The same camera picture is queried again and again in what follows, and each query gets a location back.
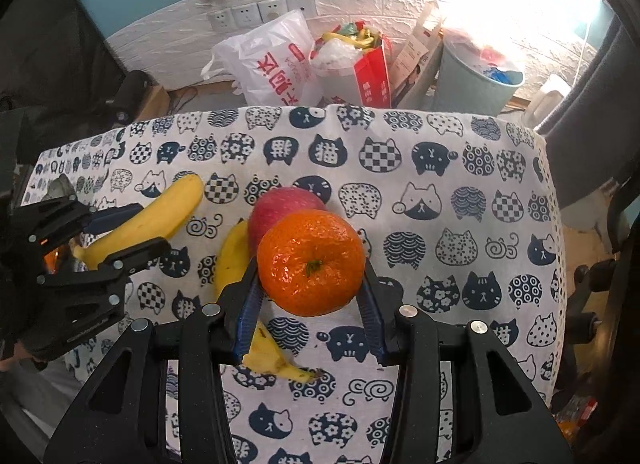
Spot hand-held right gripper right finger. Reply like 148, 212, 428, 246
355, 259, 573, 464

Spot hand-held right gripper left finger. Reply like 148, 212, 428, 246
45, 255, 266, 464

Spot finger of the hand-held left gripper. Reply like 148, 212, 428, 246
10, 196, 143, 245
37, 236, 171, 290

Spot yellow banana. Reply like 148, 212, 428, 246
72, 174, 206, 270
214, 219, 326, 384

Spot large orange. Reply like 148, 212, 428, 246
256, 210, 366, 317

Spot medium orange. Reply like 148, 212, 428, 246
42, 244, 68, 275

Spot cat print tablecloth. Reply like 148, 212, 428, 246
22, 104, 566, 464

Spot large red apple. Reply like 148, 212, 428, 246
248, 187, 328, 257

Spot wooden box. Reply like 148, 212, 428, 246
132, 85, 171, 122

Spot black cylindrical device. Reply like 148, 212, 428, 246
111, 70, 153, 125

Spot dark curtain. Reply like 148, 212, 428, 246
0, 0, 131, 125

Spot white plastic bag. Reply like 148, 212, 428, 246
201, 9, 323, 107

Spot orange packet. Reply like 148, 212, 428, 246
552, 394, 598, 440

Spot red and white box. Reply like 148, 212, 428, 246
310, 21, 393, 109

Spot pale green trash bin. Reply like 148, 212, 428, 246
432, 31, 525, 117

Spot cardboard box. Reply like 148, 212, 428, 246
390, 0, 446, 105

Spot black office chair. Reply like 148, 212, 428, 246
535, 0, 640, 464

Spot white plastic container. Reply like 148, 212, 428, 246
522, 75, 571, 130

